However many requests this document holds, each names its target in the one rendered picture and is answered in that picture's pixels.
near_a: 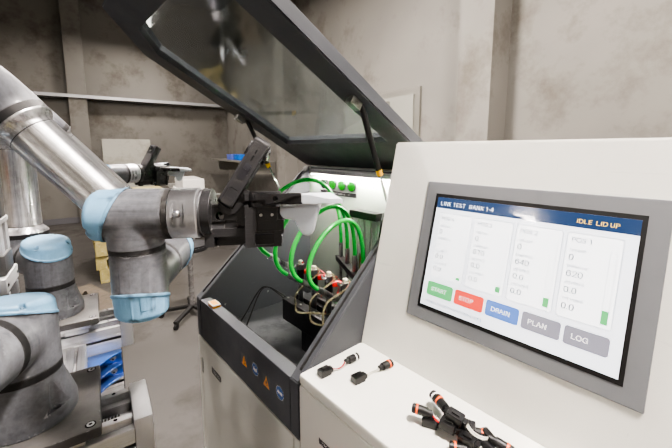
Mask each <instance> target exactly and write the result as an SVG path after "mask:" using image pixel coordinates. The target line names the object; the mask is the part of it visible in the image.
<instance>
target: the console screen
mask: <svg viewBox="0 0 672 448"><path fill-rule="evenodd" d="M671 236H672V200H662V199H649V198H636V197H624V196H611V195H598V194H586V193H573V192H560V191H548V190H535V189H522V188H510V187H497V186H484V185H472V184H459V183H446V182H434V181H430V182H429V185H428V191H427V197H426V203H425V208H424V214H423V220H422V225H421V231H420V237H419V243H418V248H417V254H416V260H415V266H414V271H413V277H412V283H411V289H410V294H409V300H408V306H407V311H406V312H407V313H408V314H411V315H413V316H415V317H418V318H420V319H422V320H425V321H427V322H429V323H431V324H434V325H436V326H438V327H441V328H443V329H445V330H448V331H450V332H452V333H455V334H457V335H459V336H462V337H464V338H466V339H469V340H471V341H473V342H476V343H478V344H480V345H483V346H485V347H487V348H490V349H492V350H494V351H497V352H499V353H501V354H504V355H506V356H508V357H511V358H513V359H515V360H518V361H520V362H522V363H525V364H527V365H529V366H532V367H534V368H536V369H539V370H541V371H543V372H546V373H548V374H550V375H553V376H555V377H557V378H559V379H562V380H564V381H566V382H569V383H571V384H573V385H576V386H578V387H580V388H583V389H585V390H587V391H590V392H592V393H594V394H597V395H599V396H601V397H604V398H606V399H608V400H611V401H613V402H615V403H618V404H620V405H622V406H625V407H627V408H629V409H632V410H634V411H636V412H639V413H641V414H644V411H645V405H646V398H647V392H648V385H649V379H650V372H651V366H652V360H653V353H654V347H655V340H656V334H657V327H658V321H659V314H660V308H661V301H662V295H663V288H664V282H665V275H666V269H667V262H668V256H669V249H670V243H671Z"/></svg>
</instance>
